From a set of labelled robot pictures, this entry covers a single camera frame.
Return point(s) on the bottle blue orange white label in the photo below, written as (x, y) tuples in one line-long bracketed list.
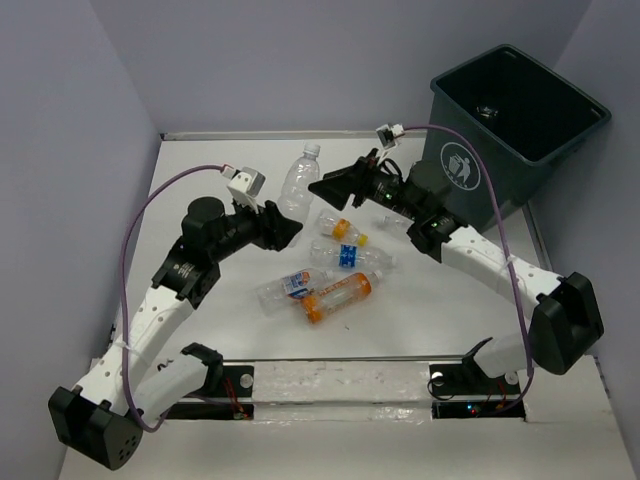
[(286, 291)]

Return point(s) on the clear bottle blue label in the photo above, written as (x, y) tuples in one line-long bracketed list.
[(325, 253)]

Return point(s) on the clear ribbed bottle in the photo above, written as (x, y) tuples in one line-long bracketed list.
[(487, 112)]

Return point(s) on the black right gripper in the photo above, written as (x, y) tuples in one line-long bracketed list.
[(337, 185)]

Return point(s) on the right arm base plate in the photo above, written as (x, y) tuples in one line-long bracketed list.
[(460, 394)]

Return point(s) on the dark green plastic bin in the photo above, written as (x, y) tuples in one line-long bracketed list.
[(496, 167)]

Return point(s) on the clear bottle white cap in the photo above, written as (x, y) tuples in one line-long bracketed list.
[(295, 199)]

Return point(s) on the large clear unlabeled bottle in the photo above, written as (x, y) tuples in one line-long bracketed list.
[(395, 223)]

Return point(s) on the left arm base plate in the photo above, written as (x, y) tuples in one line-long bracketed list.
[(230, 399)]

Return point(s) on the small bottle yellow cap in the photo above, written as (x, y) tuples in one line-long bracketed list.
[(332, 225)]

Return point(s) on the large orange label bottle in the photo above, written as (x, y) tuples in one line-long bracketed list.
[(326, 302)]

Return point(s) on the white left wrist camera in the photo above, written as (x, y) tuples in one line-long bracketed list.
[(244, 187)]

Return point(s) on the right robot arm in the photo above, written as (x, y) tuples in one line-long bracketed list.
[(559, 316)]

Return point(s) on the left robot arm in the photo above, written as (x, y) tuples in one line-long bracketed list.
[(104, 416)]

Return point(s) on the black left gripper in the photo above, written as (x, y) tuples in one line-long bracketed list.
[(274, 232)]

